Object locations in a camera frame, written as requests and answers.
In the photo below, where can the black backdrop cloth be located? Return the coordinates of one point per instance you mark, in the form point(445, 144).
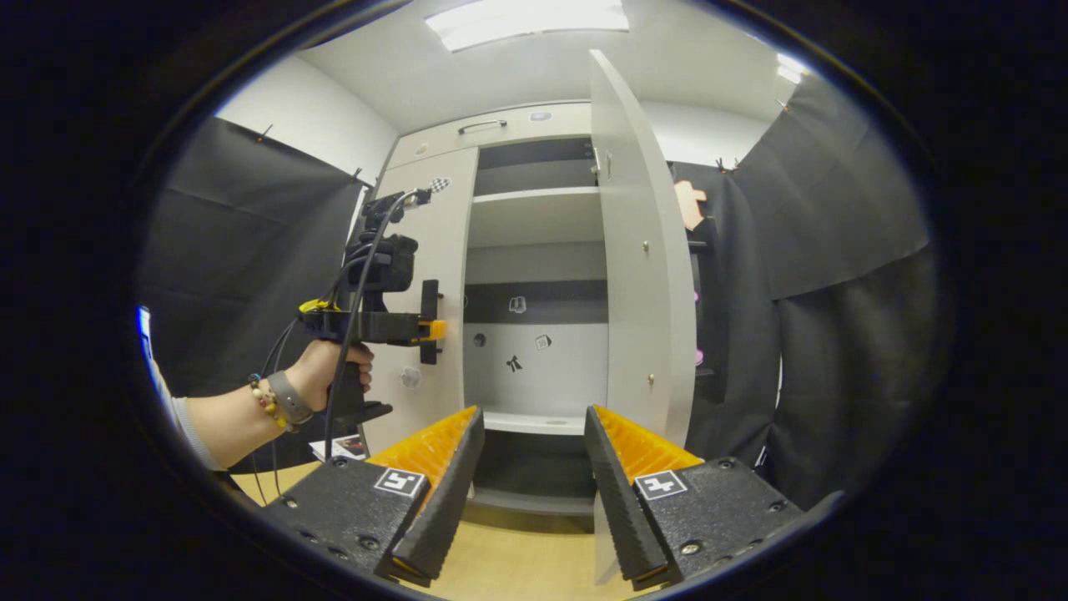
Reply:
point(834, 376)
point(234, 250)

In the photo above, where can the white cabinet shelf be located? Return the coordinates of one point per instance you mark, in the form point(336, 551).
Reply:
point(534, 217)
point(534, 421)

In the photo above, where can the white double-door shoe cabinet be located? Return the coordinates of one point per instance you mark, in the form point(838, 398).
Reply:
point(534, 125)

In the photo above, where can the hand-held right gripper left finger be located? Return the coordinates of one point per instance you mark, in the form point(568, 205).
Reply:
point(446, 501)

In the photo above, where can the long ceiling light panel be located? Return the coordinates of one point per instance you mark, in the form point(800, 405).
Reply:
point(526, 21)

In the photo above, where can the white booklet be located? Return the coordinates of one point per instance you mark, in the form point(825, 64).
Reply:
point(334, 449)

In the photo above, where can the grey wristband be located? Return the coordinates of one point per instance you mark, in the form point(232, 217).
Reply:
point(290, 396)

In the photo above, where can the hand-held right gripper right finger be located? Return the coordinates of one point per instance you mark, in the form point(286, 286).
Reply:
point(626, 501)

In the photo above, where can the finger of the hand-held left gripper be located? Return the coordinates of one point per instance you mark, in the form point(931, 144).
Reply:
point(392, 328)

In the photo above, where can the white cabinet door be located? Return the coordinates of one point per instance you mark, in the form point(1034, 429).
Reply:
point(438, 242)
point(642, 292)

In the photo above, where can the small ceiling light panel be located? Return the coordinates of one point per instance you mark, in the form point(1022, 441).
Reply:
point(788, 68)

